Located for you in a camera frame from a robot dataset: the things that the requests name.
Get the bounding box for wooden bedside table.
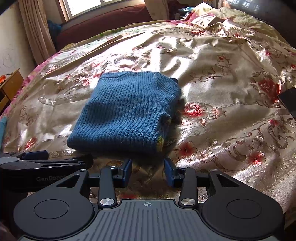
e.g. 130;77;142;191
0;68;25;114

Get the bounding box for dark red sofa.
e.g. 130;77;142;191
54;5;154;50

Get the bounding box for blue green-striped knit sweater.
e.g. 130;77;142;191
67;71;181;154

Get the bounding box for teal cloth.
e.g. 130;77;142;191
0;117;7;144

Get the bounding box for crumpled floral quilt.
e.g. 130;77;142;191
185;6;285;44

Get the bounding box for blue knitted cloth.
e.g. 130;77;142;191
47;20;63;39

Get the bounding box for pale green floral sheet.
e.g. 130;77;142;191
62;23;162;52

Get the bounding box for floral satin bedspread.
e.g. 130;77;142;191
0;21;296;223

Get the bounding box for beige curtain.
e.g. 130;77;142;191
143;0;171;21
18;0;57;66

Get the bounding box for window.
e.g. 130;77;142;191
59;0;148;16

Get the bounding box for dark flat object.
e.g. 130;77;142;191
277;87;296;112

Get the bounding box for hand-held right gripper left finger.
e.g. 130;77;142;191
55;159;133;208

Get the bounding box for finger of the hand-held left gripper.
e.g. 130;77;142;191
0;151;49;160
42;155;93;171

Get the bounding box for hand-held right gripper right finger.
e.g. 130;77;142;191
163;158;241;207

